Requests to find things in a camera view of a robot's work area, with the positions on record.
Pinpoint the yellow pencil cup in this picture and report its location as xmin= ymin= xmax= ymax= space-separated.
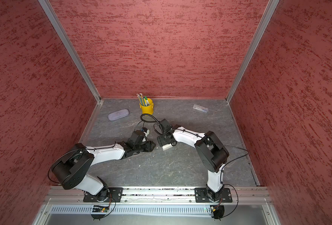
xmin=140 ymin=98 xmax=154 ymax=115

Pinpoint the clear plastic case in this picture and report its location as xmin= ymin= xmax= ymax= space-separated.
xmin=193 ymin=104 xmax=209 ymax=113

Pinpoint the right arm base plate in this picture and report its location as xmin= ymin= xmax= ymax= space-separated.
xmin=194 ymin=187 xmax=233 ymax=203

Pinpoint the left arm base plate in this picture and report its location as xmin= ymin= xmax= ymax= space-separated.
xmin=83 ymin=187 xmax=123 ymax=204

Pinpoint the white perforated cable duct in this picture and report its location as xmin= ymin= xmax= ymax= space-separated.
xmin=49 ymin=205 xmax=211 ymax=217

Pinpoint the pencils and markers bunch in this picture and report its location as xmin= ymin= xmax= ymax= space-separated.
xmin=137 ymin=93 xmax=150 ymax=107

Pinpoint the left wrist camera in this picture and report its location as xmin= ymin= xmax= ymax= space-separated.
xmin=140 ymin=127 xmax=150 ymax=142

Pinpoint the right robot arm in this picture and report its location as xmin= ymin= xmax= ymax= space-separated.
xmin=157 ymin=119 xmax=229 ymax=202

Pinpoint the purple glasses case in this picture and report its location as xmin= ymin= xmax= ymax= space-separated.
xmin=108 ymin=109 xmax=129 ymax=121

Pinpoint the aluminium front rail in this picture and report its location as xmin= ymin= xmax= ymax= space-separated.
xmin=42 ymin=186 xmax=273 ymax=205

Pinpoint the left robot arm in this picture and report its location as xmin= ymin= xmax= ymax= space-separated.
xmin=49 ymin=129 xmax=156 ymax=202

